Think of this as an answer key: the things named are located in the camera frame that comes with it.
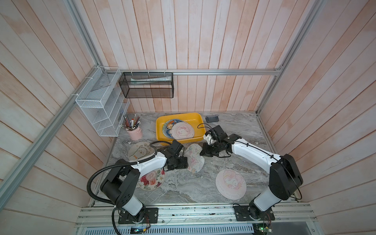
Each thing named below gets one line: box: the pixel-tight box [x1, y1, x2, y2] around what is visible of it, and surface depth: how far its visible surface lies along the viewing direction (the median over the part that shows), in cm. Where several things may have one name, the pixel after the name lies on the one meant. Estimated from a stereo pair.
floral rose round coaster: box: [137, 167, 166, 191], surface depth 87 cm
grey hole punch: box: [205, 115, 220, 123], surface depth 117 cm
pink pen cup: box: [118, 114, 143, 141], surface depth 100 cm
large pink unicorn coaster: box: [215, 168, 247, 201], surface depth 85 cm
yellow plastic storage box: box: [155, 112, 207, 146], surface depth 110 cm
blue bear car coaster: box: [162, 118, 184, 140], surface depth 112 cm
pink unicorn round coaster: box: [170, 121, 195, 140], surface depth 109 cm
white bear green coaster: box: [128, 141, 156, 161], surface depth 100 cm
